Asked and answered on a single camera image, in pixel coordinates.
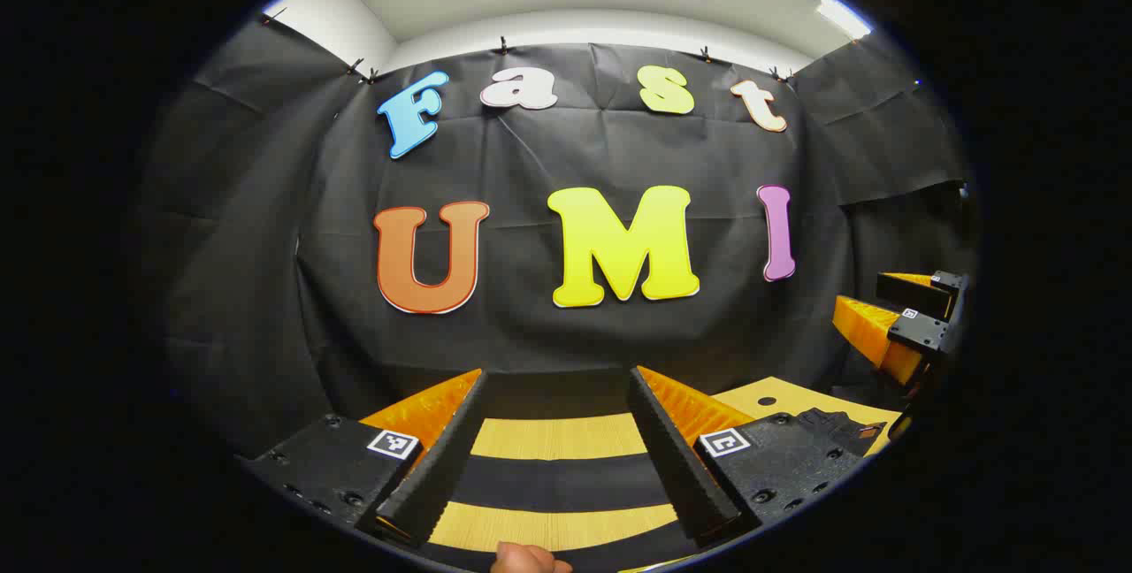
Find black jeans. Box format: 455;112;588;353
420;409;885;573

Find ceiling light panel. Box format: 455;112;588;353
815;0;874;41

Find black backdrop cloth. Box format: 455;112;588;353
146;20;978;459

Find row of black cloth clips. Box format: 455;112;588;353
260;11;793;84

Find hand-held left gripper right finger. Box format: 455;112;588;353
626;365;872;549

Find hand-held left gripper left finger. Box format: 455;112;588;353
239;368;490;549

